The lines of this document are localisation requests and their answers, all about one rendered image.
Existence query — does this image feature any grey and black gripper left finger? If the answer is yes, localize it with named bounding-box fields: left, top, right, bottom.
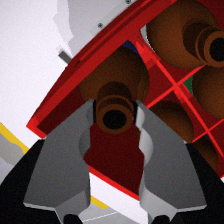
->
left=0, top=99, right=96, bottom=224

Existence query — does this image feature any dark red plastic crate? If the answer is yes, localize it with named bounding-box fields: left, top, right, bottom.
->
left=26, top=0, right=224, bottom=201

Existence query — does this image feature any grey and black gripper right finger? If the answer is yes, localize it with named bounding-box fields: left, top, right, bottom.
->
left=133, top=100, right=224, bottom=224

